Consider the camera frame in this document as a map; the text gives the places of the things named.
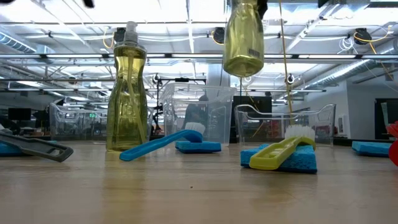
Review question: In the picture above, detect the yellow dish soap pump bottle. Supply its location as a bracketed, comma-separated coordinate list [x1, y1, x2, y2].
[105, 21, 149, 153]
[223, 0, 265, 78]

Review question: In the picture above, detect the lime green dish brush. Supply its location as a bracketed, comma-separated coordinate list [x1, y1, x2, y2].
[249, 124, 317, 171]

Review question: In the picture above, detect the blue cellulose sponge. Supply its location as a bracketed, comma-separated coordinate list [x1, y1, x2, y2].
[175, 140, 222, 154]
[351, 141, 393, 157]
[239, 142, 318, 174]
[0, 139, 58, 157]

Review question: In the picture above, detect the grey dish brush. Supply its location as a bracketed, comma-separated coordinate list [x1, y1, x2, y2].
[0, 129, 75, 163]

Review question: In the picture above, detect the blue dish brush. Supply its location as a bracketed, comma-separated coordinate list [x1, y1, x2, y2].
[119, 122, 206, 162]

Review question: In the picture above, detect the red dish brush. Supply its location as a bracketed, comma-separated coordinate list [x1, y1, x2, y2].
[386, 121, 398, 167]

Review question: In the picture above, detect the black monitor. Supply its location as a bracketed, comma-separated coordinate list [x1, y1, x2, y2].
[230, 95, 274, 144]
[7, 107, 32, 121]

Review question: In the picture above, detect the tall clear plastic bin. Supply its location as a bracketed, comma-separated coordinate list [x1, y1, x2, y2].
[160, 82, 237, 146]

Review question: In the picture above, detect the low clear plastic bin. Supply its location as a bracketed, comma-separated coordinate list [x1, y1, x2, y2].
[49, 102, 154, 141]
[234, 103, 337, 146]

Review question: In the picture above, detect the person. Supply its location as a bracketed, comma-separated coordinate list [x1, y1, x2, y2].
[183, 95, 210, 131]

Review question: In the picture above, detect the black ceiling cable reel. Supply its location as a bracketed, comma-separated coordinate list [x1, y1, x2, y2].
[113, 27, 126, 44]
[212, 26, 225, 45]
[353, 27, 373, 46]

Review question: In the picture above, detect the silver ventilation duct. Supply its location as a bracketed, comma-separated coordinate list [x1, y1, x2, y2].
[306, 57, 398, 91]
[0, 30, 56, 54]

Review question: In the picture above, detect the yellow hanging cable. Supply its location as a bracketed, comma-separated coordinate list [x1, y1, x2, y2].
[278, 0, 295, 125]

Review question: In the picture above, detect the black aluminium table frame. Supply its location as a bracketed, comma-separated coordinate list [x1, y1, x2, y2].
[0, 134, 398, 147]

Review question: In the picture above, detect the black wall screen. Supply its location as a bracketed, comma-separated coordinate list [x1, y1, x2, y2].
[374, 98, 398, 141]

